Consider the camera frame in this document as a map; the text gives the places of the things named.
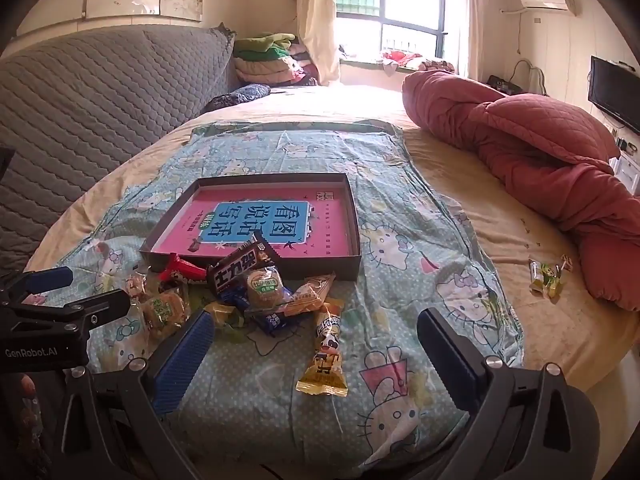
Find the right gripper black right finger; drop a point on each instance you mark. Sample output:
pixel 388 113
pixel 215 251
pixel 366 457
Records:
pixel 459 365

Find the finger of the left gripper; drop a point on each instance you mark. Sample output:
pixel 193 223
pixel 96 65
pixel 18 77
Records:
pixel 95 307
pixel 18 286

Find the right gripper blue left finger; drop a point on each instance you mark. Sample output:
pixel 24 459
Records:
pixel 176 360

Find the brown pastry clear packet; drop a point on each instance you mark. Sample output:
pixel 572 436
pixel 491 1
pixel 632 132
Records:
pixel 165 313

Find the green milk knot packet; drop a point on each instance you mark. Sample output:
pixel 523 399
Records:
pixel 225 319

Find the red snack packet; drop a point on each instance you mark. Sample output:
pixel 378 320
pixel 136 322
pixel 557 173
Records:
pixel 180 270

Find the blue Oreo packet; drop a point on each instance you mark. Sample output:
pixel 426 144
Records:
pixel 271 323

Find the round pizza biscuit packet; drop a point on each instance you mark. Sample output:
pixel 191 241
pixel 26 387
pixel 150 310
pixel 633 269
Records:
pixel 265 289

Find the yellow cow candy packet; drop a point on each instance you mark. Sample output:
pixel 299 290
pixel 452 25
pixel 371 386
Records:
pixel 324 374

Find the black Snickers bar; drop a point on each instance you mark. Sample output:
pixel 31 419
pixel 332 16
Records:
pixel 256 253

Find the orange cat snack packet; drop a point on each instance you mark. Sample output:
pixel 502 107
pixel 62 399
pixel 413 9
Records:
pixel 310 296

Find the person's left hand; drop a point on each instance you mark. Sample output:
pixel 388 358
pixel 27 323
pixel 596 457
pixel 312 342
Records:
pixel 23 395

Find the small candies on bed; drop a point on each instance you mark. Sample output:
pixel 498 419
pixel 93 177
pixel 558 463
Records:
pixel 545 279

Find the grey quilted headboard cover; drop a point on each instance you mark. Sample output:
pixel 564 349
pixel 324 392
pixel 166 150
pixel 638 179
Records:
pixel 76 107

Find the pink book with blue title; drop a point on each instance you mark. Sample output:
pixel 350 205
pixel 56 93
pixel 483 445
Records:
pixel 300 221

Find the dark shallow cardboard box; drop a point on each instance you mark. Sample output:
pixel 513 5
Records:
pixel 345 268

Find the red quilted comforter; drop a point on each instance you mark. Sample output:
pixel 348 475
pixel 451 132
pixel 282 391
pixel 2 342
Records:
pixel 552 157

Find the dark blue patterned cloth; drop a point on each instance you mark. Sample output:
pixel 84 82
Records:
pixel 245 94

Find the folded clothes pile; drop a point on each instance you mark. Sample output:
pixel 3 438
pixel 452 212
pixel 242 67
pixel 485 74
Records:
pixel 275 60

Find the white air conditioner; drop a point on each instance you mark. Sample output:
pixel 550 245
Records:
pixel 550 5

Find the cream curtain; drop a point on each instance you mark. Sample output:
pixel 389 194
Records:
pixel 315 26

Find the black wall television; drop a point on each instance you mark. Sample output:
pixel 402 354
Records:
pixel 616 91

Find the window with dark frame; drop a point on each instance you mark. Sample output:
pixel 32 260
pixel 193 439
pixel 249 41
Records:
pixel 365 28

